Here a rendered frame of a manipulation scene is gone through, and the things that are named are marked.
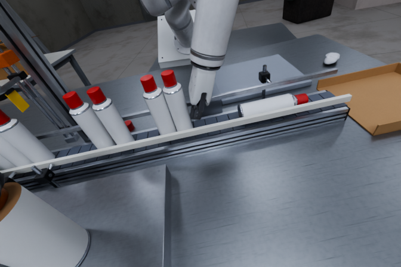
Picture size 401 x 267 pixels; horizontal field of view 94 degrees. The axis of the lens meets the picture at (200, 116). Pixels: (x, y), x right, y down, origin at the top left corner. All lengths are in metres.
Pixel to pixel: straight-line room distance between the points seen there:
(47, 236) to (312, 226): 0.48
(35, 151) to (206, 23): 0.59
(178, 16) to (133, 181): 0.71
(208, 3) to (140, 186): 0.44
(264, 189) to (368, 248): 0.20
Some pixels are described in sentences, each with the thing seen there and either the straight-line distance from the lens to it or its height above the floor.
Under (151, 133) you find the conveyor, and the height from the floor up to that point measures 0.88.
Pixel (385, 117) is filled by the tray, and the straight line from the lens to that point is 0.78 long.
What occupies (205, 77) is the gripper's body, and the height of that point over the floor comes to 1.07.
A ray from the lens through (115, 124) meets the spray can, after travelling 0.57.
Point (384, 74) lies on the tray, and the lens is 1.01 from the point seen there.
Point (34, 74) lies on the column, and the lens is 0.74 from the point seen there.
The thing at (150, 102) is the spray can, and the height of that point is 1.03.
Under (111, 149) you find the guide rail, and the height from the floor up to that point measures 0.91.
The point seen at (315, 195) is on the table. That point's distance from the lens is 0.53.
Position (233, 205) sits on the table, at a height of 0.83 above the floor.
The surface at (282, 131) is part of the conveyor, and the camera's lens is 0.63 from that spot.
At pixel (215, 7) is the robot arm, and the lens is 0.41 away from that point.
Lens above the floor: 1.28
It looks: 39 degrees down
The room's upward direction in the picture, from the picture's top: 13 degrees counter-clockwise
